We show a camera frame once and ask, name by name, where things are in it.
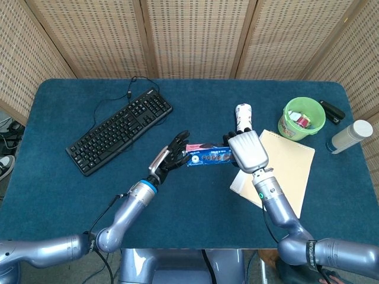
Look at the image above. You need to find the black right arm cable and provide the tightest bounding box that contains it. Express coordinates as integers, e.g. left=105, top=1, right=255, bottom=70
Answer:
left=261, top=202, right=281, bottom=244

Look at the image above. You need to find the silver blue robot base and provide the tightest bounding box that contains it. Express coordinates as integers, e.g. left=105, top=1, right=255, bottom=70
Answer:
left=118, top=248, right=246, bottom=284

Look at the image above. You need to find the grey white sneaker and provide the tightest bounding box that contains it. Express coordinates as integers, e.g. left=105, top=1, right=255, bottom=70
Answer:
left=0, top=154, right=16, bottom=182

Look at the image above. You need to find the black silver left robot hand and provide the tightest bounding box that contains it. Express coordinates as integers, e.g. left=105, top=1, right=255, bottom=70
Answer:
left=147, top=130, right=191, bottom=186

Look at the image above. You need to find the black keyboard cable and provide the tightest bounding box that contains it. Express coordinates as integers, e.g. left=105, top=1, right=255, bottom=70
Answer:
left=93, top=76, right=174, bottom=155

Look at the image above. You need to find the green plastic bucket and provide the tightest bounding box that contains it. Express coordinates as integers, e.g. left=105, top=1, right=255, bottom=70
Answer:
left=277, top=96, right=327, bottom=142

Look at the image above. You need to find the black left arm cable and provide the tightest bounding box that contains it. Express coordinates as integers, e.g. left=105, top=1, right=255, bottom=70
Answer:
left=87, top=193, right=129, bottom=284

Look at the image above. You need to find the black stapler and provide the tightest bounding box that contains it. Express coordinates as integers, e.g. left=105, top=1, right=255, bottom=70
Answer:
left=319, top=100, right=346, bottom=125

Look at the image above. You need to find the white thermos bottle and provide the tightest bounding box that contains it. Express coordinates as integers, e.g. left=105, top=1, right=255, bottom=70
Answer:
left=326, top=120, right=374, bottom=155

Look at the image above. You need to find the cream paper notepad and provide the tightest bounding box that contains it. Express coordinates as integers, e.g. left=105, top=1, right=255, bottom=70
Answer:
left=229, top=129, right=316, bottom=220

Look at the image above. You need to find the woven bamboo folding screen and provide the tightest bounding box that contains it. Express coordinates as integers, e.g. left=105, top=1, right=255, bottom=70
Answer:
left=0, top=0, right=379, bottom=171

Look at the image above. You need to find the black computer keyboard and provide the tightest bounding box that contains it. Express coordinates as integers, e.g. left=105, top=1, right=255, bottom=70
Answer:
left=65, top=89, right=174, bottom=178

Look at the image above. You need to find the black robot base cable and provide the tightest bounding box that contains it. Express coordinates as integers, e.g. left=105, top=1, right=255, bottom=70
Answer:
left=201, top=250, right=216, bottom=284

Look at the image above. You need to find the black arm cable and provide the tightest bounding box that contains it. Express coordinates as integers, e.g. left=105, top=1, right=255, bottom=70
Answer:
left=87, top=193, right=129, bottom=284
left=261, top=202, right=281, bottom=244

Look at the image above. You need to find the black floor cable clutter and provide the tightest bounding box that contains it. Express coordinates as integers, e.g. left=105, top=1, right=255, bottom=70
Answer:
left=0, top=117, right=27, bottom=150

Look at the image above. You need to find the white bottle with yellow cap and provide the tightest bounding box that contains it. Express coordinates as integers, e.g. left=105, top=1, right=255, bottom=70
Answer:
left=235, top=103, right=255, bottom=133

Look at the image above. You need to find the blue felt table cover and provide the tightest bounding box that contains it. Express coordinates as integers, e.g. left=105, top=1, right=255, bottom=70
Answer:
left=0, top=78, right=379, bottom=250

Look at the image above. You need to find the brown floor object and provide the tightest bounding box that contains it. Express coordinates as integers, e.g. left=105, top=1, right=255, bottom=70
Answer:
left=258, top=250, right=281, bottom=267

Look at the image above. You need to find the blue cookie package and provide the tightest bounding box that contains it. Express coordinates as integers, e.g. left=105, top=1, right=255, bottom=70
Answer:
left=184, top=143, right=238, bottom=168

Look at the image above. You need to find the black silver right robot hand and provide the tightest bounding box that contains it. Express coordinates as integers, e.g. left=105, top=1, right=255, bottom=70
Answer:
left=222, top=127, right=270, bottom=174

